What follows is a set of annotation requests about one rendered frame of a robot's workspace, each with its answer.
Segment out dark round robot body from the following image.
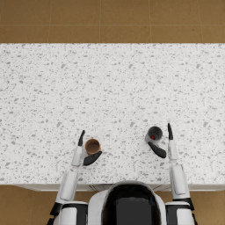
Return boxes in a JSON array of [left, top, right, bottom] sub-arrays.
[[87, 180, 168, 225]]

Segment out dark grey cup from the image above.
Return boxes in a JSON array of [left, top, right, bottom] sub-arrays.
[[144, 126, 163, 145]]

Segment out brown cup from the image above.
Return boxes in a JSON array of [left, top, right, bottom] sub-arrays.
[[84, 138, 102, 156]]

